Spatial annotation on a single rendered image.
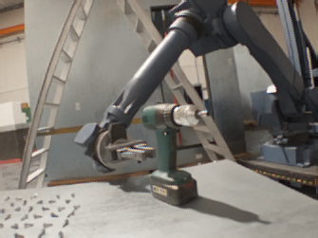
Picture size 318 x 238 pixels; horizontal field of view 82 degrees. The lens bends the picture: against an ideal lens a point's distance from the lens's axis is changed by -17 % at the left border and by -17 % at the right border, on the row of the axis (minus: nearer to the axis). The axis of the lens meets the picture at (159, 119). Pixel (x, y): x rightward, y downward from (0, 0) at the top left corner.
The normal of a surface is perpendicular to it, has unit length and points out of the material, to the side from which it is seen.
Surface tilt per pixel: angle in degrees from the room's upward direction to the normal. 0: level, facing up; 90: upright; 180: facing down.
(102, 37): 90
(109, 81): 90
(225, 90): 90
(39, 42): 90
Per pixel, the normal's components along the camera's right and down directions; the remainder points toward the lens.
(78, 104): 0.08, 0.04
